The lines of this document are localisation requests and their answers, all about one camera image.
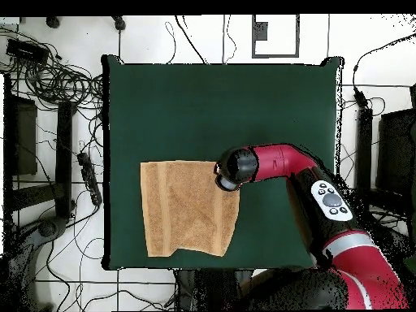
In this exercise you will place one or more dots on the orange terry towel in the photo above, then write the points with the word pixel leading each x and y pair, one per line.
pixel 185 211

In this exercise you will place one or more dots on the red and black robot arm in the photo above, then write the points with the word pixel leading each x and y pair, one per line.
pixel 325 201

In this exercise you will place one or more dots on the dark green table cloth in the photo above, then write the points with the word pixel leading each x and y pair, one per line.
pixel 195 113

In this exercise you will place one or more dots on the long black power strip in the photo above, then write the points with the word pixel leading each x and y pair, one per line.
pixel 89 178

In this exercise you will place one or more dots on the black upright bar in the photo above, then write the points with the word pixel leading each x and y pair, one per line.
pixel 365 146

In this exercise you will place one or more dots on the black angled leg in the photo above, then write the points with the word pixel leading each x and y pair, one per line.
pixel 52 22
pixel 119 23

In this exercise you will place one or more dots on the large black box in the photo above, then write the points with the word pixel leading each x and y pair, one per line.
pixel 396 156

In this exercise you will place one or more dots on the black power supply box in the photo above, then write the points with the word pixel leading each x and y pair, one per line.
pixel 27 51

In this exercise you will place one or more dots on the black robot pedestal stand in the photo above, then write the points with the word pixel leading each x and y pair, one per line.
pixel 208 289

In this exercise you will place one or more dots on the black frame stand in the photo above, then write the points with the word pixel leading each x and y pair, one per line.
pixel 63 156

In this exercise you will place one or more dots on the grey pedestal leg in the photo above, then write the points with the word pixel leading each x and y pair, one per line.
pixel 48 227

